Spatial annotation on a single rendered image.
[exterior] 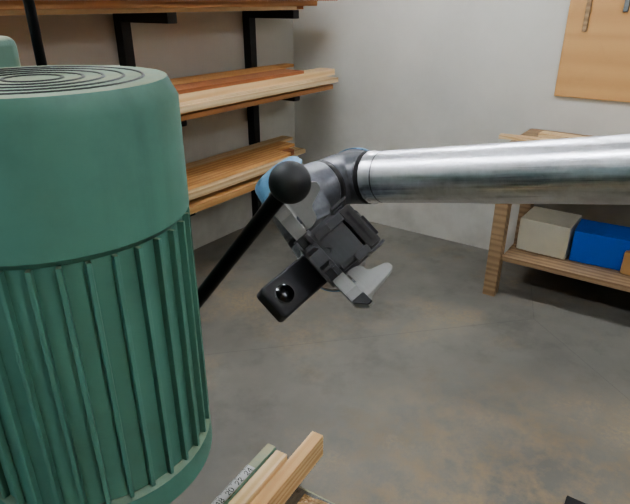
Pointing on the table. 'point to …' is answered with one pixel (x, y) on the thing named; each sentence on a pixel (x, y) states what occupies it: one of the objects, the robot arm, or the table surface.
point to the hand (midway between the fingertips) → (315, 252)
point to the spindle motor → (87, 289)
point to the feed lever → (288, 184)
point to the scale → (233, 485)
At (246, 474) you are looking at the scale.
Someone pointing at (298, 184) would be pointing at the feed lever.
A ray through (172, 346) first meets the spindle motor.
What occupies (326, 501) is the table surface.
